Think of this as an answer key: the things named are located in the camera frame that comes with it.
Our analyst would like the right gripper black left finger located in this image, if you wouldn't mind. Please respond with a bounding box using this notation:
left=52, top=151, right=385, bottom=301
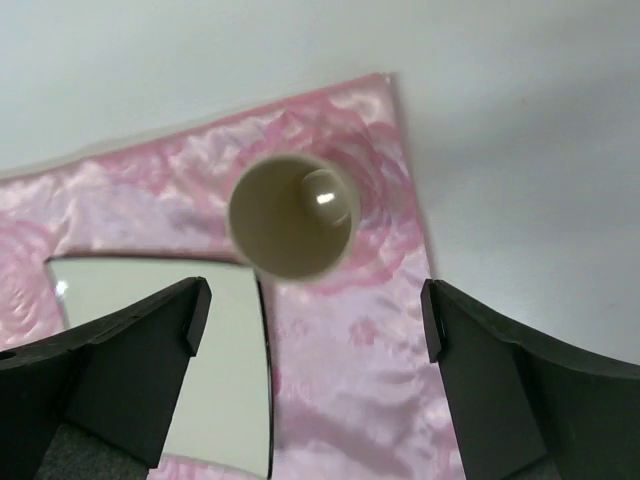
left=1, top=277, right=211, bottom=479

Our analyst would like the beige paper cup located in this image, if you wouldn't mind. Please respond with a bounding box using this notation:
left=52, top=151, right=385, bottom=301
left=226, top=153, right=361, bottom=282

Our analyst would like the white square plate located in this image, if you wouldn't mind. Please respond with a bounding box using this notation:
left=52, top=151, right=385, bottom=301
left=48, top=256, right=274, bottom=479

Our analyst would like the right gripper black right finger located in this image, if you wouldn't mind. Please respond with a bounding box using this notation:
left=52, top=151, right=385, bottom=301
left=421, top=279, right=639, bottom=479

